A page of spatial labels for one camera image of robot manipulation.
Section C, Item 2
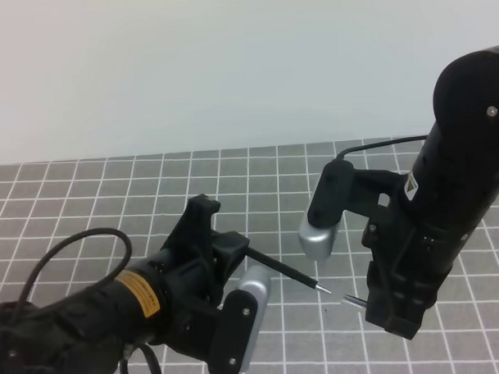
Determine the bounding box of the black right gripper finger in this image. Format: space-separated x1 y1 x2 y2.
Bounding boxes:
395 276 438 340
365 260 405 332

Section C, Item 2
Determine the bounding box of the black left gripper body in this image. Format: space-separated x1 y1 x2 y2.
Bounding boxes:
153 250 257 374

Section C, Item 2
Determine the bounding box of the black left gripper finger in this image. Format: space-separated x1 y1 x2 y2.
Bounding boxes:
211 231 250 295
161 194 220 262

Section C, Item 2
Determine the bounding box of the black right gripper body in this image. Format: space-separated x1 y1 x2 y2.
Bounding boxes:
343 144 499 298

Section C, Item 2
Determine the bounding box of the black pen silver tip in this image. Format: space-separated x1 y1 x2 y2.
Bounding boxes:
246 247 332 294

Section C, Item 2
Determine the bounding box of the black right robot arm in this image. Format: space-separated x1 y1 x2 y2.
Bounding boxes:
362 46 499 339

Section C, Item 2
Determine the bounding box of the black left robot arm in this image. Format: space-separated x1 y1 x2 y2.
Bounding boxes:
0 194 261 374

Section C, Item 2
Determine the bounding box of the grey grid tablecloth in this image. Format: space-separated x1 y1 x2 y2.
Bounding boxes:
0 141 499 374

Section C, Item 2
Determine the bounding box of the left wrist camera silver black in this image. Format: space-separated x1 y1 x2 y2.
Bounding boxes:
235 266 272 372

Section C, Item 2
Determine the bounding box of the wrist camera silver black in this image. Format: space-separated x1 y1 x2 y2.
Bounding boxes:
235 266 272 372
297 158 355 262

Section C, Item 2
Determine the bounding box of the right camera black cable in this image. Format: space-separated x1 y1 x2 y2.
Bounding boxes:
335 134 429 160

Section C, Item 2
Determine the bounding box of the camera black cable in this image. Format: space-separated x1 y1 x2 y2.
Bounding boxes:
335 134 429 160
12 226 163 374

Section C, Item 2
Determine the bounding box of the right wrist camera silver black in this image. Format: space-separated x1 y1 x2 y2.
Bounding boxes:
297 158 355 262

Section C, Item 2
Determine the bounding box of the left camera black cable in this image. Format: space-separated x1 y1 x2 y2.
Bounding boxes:
12 226 163 374

